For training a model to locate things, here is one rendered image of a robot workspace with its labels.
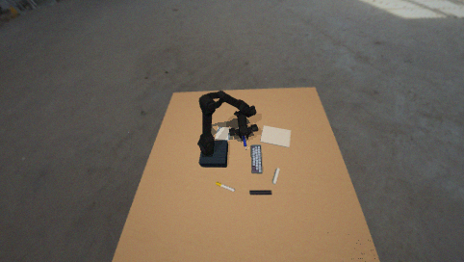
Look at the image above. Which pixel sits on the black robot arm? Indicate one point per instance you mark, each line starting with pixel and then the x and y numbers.
pixel 208 106

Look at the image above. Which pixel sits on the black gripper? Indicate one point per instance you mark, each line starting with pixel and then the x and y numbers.
pixel 233 131

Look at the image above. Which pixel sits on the grey keyboard with white letter keys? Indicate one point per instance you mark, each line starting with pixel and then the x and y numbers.
pixel 256 158

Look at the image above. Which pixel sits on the black cylinder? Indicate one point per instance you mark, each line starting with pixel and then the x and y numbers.
pixel 263 192

